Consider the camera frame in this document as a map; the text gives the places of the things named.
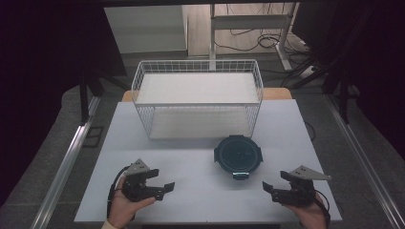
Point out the white cabinet panel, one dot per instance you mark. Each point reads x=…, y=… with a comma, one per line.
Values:
x=146, y=28

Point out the black metal stand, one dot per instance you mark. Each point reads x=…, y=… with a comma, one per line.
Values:
x=344, y=101
x=84, y=98

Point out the metal rail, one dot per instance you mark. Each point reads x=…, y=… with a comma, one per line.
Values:
x=366, y=159
x=63, y=168

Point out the wooden board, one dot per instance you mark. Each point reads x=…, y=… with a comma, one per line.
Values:
x=277, y=93

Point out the person's right hand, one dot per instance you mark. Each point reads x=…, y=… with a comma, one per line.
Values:
x=309, y=216

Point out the white desk frame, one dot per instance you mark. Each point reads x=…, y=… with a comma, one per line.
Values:
x=248, y=21

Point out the person's left hand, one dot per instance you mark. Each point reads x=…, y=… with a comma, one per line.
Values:
x=122, y=210

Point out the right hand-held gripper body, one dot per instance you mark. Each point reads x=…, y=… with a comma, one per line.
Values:
x=299, y=191

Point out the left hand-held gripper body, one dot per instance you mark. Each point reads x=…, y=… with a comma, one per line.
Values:
x=137, y=186

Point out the dark curtain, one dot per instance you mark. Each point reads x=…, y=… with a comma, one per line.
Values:
x=375, y=63
x=41, y=79

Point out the white power strip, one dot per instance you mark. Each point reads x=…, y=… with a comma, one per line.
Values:
x=308, y=72

